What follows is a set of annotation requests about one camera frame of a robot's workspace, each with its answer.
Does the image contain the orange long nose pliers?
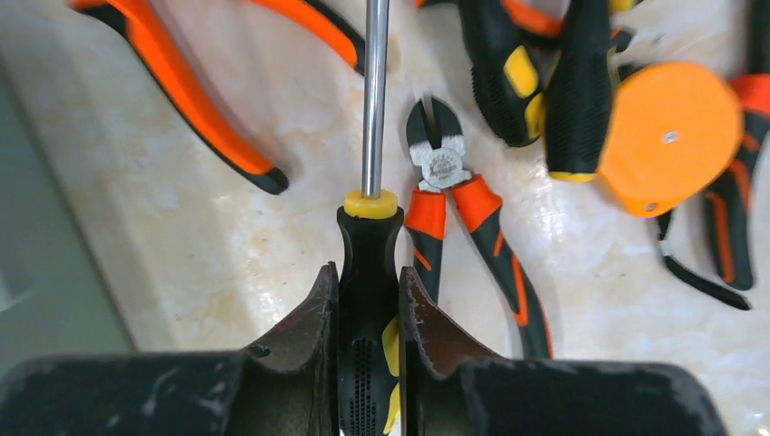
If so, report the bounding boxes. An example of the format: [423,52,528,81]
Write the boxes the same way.
[414,0,561,39]

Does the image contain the orange needle nose pliers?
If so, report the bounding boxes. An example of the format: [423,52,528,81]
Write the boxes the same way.
[705,1,769,291]

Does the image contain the orange combination pliers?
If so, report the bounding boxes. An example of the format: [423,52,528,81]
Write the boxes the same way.
[67,0,365,195]

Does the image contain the green plastic toolbox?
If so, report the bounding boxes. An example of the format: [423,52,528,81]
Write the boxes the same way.
[1,73,135,373]

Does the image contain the large black yellow screwdriver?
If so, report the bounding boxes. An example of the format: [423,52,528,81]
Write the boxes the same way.
[337,0,404,435]

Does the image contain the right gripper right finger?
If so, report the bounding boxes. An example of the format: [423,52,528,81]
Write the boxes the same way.
[400,267,727,435]

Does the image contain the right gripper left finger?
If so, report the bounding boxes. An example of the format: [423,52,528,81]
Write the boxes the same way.
[1,263,339,435]

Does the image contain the orange tape measure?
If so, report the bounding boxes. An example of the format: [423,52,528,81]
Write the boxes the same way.
[598,61,753,312]

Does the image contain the orange diagonal cutters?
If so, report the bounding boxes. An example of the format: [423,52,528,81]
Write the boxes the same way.
[404,97,554,359]

